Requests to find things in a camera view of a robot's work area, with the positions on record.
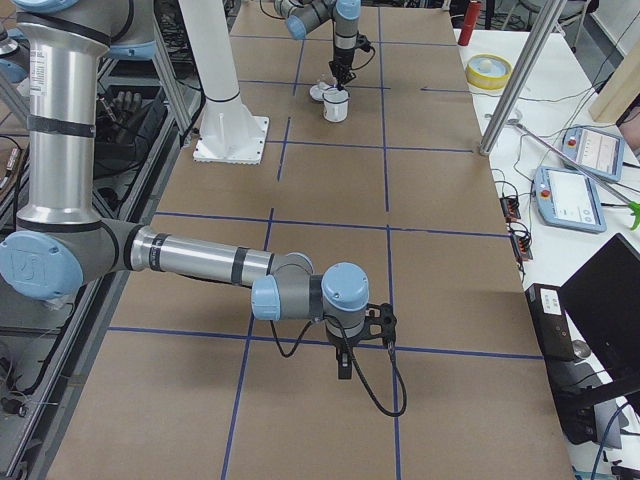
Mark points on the orange connector board near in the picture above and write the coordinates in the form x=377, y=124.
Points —
x=521, y=251

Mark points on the orange connector board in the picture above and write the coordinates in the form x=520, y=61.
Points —
x=521, y=251
x=510, y=208

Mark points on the metal reacher grabber tool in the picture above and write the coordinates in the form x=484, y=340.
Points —
x=632, y=205

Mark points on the far teach pendant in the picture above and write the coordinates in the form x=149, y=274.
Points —
x=595, y=150

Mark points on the orange connector board far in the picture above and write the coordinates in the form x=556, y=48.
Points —
x=510, y=208

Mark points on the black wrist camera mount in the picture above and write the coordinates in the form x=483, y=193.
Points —
x=380, y=324

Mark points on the wooden board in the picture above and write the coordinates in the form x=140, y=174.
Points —
x=620, y=91

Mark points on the red bottle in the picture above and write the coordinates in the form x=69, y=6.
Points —
x=469, y=21

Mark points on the yellow tape roll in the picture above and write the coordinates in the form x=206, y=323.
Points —
x=488, y=71

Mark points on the black computer box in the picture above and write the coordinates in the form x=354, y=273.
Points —
x=550, y=322

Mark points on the white cup lid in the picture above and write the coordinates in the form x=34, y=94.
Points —
x=318, y=90

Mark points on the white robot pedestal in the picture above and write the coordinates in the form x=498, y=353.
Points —
x=228, y=132

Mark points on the clear plastic funnel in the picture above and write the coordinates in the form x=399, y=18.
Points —
x=335, y=95

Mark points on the near teach pendant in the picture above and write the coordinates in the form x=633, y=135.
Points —
x=568, y=199

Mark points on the teach pendant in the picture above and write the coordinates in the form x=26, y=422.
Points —
x=568, y=199
x=595, y=150

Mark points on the white cup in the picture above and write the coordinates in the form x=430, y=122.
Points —
x=335, y=113

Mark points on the aluminium frame post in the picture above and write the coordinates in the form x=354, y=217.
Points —
x=533, y=46

